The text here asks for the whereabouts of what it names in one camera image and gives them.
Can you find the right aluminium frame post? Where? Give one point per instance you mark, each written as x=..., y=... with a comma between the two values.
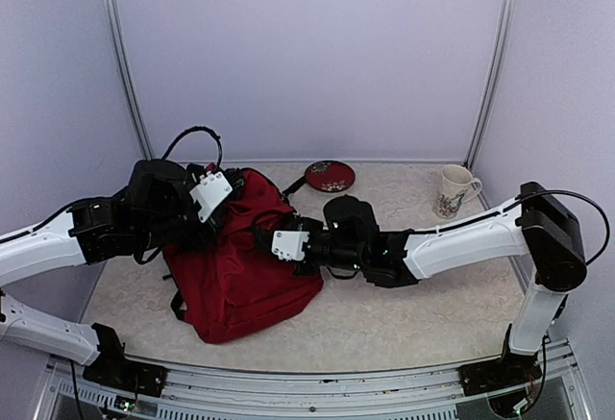
x=491, y=84

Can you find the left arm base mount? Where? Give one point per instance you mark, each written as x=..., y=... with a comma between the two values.
x=112, y=369

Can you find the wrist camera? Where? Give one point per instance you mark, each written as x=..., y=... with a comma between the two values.
x=285, y=236
x=209, y=188

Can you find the white ceramic mug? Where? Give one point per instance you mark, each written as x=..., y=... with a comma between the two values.
x=457, y=186

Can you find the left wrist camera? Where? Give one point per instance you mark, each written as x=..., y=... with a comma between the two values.
x=209, y=188

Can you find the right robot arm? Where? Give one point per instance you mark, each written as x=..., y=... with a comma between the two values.
x=534, y=224

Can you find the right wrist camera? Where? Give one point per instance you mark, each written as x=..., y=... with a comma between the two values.
x=285, y=236

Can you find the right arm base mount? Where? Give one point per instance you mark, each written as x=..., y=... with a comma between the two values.
x=504, y=371

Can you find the aluminium frame post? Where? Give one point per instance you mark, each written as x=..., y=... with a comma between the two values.
x=126, y=78
x=491, y=84

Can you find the aluminium front rail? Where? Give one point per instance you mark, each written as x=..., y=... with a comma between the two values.
x=193, y=392

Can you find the red student backpack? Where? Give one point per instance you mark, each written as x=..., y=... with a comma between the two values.
x=229, y=288

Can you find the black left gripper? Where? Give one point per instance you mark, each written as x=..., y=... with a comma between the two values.
x=198, y=239

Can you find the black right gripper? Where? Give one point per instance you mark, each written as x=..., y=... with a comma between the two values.
x=303, y=273

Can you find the left aluminium frame post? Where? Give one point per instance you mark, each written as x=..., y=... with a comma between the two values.
x=126, y=78

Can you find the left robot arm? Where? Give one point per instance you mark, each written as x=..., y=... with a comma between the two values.
x=163, y=203

